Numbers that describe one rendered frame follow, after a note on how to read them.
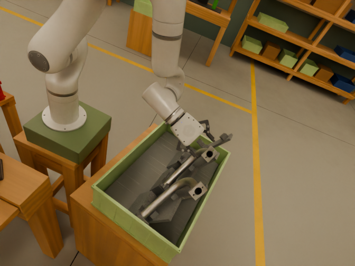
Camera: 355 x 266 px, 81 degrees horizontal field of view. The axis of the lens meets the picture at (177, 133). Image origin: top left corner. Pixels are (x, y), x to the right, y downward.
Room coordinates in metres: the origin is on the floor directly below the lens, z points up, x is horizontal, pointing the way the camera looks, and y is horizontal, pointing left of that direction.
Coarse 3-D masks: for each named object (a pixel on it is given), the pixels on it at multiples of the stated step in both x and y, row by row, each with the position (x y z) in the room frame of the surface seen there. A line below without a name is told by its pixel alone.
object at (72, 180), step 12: (108, 132) 0.80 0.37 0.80; (24, 156) 0.50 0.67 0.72; (36, 156) 0.51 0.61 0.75; (96, 156) 0.73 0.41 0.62; (36, 168) 0.51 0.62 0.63; (60, 168) 0.51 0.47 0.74; (84, 168) 0.59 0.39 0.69; (96, 168) 0.73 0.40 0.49; (60, 180) 0.68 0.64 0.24; (72, 180) 0.49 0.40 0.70; (84, 180) 0.75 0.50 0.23; (72, 192) 0.49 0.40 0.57; (60, 204) 0.53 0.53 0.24
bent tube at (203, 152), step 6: (198, 150) 0.65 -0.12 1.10; (204, 150) 0.61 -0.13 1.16; (210, 150) 0.59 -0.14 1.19; (192, 156) 0.64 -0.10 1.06; (198, 156) 0.64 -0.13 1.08; (204, 156) 0.57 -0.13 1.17; (210, 156) 0.58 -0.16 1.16; (186, 162) 0.62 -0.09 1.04; (192, 162) 0.63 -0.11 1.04; (180, 168) 0.59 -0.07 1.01; (186, 168) 0.60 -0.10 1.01; (174, 174) 0.57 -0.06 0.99; (180, 174) 0.58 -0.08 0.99; (168, 180) 0.54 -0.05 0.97; (174, 180) 0.55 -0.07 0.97
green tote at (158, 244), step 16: (160, 128) 0.86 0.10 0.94; (144, 144) 0.72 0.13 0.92; (192, 144) 0.92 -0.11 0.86; (208, 144) 0.90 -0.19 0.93; (128, 160) 0.60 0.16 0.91; (224, 160) 0.81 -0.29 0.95; (112, 176) 0.49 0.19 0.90; (96, 192) 0.38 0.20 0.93; (208, 192) 0.57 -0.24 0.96; (112, 208) 0.36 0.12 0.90; (128, 224) 0.34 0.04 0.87; (144, 224) 0.33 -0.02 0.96; (192, 224) 0.40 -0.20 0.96; (144, 240) 0.32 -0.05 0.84; (160, 240) 0.30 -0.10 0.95; (160, 256) 0.29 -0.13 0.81
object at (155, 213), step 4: (168, 184) 0.48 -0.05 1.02; (164, 188) 0.47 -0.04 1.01; (172, 196) 0.44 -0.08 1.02; (176, 196) 0.45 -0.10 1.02; (148, 200) 0.42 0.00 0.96; (144, 204) 0.40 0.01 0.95; (148, 204) 0.40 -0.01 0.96; (156, 208) 0.41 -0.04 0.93; (152, 212) 0.38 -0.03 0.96; (156, 212) 0.38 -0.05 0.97; (152, 216) 0.37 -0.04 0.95
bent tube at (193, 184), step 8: (176, 184) 0.48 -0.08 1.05; (184, 184) 0.48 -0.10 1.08; (192, 184) 0.44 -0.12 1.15; (200, 184) 0.43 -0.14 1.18; (168, 192) 0.45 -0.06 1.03; (192, 192) 0.40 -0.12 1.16; (200, 192) 0.42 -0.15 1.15; (160, 200) 0.42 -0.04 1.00; (152, 208) 0.39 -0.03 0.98; (144, 216) 0.36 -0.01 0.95
